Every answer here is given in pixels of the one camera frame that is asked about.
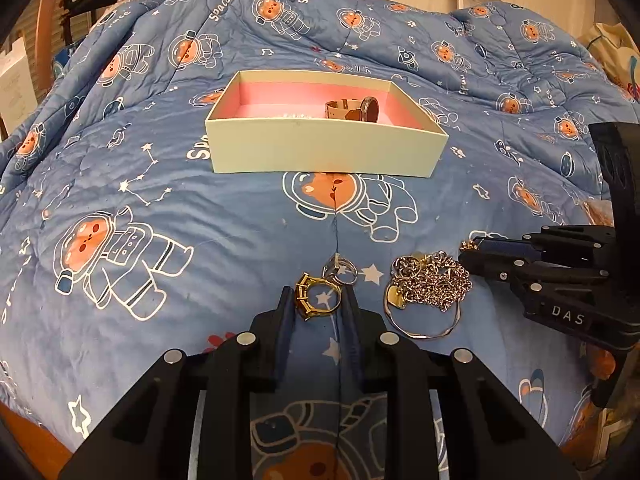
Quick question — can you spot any gold gem ring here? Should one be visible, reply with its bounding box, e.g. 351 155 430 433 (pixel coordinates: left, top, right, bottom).
293 272 344 322

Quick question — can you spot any silver bangle with heart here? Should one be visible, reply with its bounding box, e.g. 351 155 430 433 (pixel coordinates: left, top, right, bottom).
383 285 462 341

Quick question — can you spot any thin silver ring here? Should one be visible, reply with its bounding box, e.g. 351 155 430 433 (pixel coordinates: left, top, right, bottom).
322 252 359 287

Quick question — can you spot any rose gold wristwatch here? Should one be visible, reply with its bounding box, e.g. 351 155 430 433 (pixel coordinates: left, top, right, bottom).
326 96 380 122

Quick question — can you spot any pale green pink-lined box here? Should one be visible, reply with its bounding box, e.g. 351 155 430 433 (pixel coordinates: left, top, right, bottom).
204 70 449 178

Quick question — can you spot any cream patterned tote bag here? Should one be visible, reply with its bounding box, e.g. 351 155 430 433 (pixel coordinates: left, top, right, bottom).
578 23 640 101

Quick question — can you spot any white carton box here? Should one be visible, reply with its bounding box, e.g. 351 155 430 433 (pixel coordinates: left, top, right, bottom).
0 37 38 134

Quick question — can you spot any pink long board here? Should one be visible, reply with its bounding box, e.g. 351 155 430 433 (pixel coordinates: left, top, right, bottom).
35 0 58 91

